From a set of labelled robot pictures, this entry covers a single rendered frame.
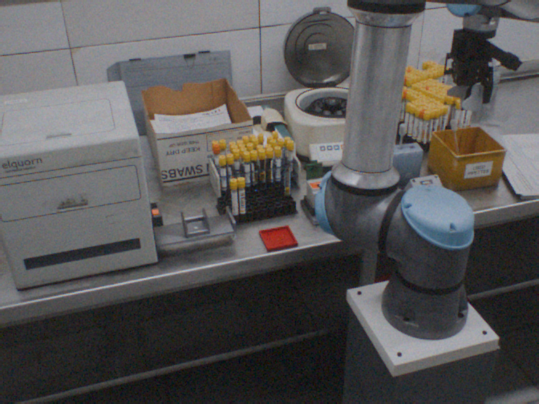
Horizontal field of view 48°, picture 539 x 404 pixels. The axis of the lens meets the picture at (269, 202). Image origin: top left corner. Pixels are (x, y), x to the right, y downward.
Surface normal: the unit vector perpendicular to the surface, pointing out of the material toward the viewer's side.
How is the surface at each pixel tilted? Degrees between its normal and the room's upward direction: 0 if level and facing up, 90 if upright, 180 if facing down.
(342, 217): 82
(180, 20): 90
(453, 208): 7
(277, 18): 90
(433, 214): 7
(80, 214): 90
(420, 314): 71
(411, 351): 1
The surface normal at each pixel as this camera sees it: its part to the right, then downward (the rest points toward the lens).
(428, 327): -0.16, 0.26
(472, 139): 0.22, 0.54
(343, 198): -0.65, 0.33
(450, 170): -0.97, 0.14
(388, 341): -0.02, -0.84
